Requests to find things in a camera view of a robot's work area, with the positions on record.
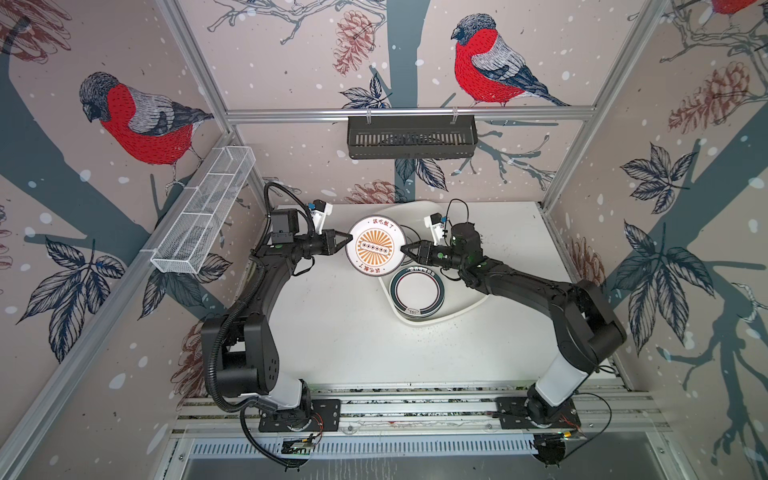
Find orange sunburst plate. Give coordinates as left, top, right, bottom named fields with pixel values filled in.
left=345, top=215, right=406, bottom=277

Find green red ring plate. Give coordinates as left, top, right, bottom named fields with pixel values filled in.
left=389, top=266, right=445, bottom=319

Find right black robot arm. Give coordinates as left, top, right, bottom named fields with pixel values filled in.
left=401, top=222, right=627, bottom=427

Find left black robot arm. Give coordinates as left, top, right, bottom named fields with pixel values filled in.
left=201, top=229, right=353, bottom=430

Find white plastic bin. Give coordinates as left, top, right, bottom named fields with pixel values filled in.
left=379, top=201, right=487, bottom=327

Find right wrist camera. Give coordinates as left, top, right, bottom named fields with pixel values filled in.
left=424, top=212, right=447, bottom=245

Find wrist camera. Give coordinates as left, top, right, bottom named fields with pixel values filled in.
left=424, top=212, right=447, bottom=245
left=308, top=200, right=333, bottom=232

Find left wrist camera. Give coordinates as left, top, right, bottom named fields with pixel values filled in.
left=308, top=200, right=333, bottom=232

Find black wall basket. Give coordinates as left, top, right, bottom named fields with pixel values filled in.
left=347, top=115, right=478, bottom=160

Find white wire mesh basket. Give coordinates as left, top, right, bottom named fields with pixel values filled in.
left=151, top=146, right=255, bottom=274

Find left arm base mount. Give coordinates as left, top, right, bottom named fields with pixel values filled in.
left=258, top=399, right=341, bottom=434

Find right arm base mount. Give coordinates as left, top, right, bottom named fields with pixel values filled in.
left=492, top=396, right=581, bottom=430

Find black corrugated cable conduit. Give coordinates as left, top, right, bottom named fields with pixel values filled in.
left=203, top=181, right=313, bottom=469

